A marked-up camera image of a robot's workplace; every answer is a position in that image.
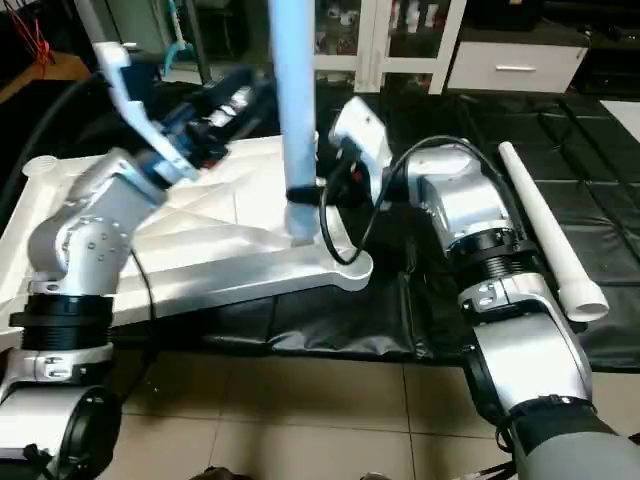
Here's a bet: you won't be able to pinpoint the white glass-door cabinet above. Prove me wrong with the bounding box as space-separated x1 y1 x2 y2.
258 0 469 95

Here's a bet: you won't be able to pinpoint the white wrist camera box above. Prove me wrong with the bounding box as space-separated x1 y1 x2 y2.
328 96 395 207
92 40 201 187

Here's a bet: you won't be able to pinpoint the black speaker box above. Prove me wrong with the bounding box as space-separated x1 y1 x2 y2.
465 0 546 29

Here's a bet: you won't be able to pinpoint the white plastic table top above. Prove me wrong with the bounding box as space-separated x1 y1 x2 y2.
0 132 375 333

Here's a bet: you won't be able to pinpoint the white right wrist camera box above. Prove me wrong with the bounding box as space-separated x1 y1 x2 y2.
328 96 395 207

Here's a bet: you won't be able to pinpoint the teal long-handled dustpan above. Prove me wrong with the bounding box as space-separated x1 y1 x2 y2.
162 0 201 83

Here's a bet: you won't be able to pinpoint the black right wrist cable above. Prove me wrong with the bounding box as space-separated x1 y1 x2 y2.
318 136 521 267

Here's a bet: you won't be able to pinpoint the brown wooden desk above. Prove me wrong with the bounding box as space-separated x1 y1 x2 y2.
0 52 91 103

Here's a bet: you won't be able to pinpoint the white drawer unit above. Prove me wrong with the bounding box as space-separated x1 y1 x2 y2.
446 35 591 95

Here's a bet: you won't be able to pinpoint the black work mat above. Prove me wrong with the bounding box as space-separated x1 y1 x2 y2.
0 85 640 376

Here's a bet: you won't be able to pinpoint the red cables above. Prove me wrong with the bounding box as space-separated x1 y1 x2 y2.
8 5 53 69

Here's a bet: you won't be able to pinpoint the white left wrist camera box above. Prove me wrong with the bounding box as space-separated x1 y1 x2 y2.
92 40 201 187

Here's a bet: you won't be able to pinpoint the white plastic table leg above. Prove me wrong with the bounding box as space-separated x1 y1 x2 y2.
498 141 611 323
268 0 323 247

